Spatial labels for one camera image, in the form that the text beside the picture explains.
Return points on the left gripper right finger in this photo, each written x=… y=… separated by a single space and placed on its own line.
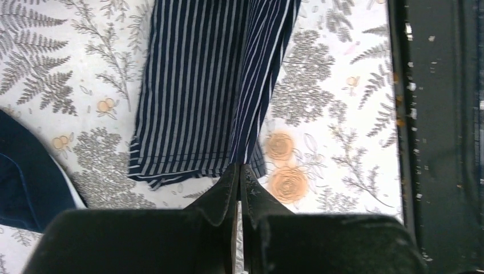
x=256 y=203

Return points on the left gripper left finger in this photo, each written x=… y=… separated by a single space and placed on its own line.
x=216 y=251

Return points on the navy striped underwear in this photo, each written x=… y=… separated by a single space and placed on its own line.
x=210 y=73

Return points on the solid navy blue garment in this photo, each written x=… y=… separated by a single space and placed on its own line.
x=34 y=187

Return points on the floral table mat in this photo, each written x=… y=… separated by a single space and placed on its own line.
x=71 y=73

